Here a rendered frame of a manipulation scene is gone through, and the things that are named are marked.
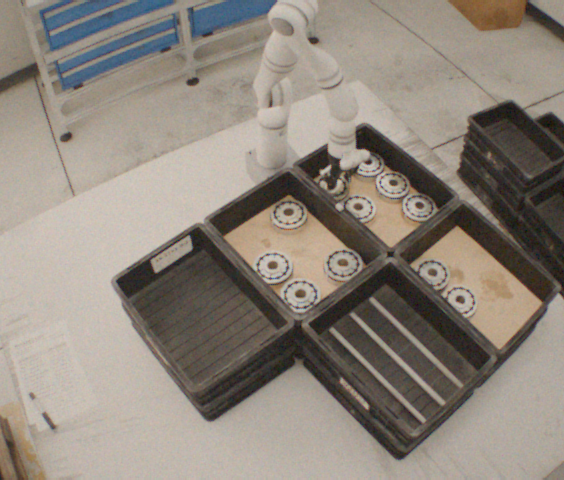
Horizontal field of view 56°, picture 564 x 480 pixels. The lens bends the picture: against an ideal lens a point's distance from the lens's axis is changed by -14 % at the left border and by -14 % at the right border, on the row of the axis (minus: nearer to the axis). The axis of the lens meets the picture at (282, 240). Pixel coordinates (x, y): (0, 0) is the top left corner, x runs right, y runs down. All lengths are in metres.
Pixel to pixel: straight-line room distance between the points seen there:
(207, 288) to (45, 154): 2.03
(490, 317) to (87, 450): 1.14
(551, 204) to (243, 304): 1.49
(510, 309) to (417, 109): 1.95
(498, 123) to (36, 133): 2.58
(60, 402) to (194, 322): 0.48
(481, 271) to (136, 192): 1.14
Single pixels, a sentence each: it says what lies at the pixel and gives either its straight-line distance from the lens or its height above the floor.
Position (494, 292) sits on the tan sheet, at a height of 0.83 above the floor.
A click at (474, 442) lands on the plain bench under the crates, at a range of 1.59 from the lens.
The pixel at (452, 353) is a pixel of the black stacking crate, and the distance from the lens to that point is 1.53.
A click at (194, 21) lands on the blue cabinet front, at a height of 0.43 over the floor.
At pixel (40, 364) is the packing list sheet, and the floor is 0.70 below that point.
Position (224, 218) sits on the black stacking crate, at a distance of 1.65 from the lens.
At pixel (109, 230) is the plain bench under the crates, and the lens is 1.96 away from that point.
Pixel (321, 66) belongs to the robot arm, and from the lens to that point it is 1.42.
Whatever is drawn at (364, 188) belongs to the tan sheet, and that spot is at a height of 0.83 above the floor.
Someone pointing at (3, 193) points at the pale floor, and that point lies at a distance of 3.37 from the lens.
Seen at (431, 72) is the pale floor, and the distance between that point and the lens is 3.70.
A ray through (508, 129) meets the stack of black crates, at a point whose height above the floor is 0.49.
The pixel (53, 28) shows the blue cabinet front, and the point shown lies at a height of 0.74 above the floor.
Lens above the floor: 2.17
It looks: 53 degrees down
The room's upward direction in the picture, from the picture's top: 3 degrees counter-clockwise
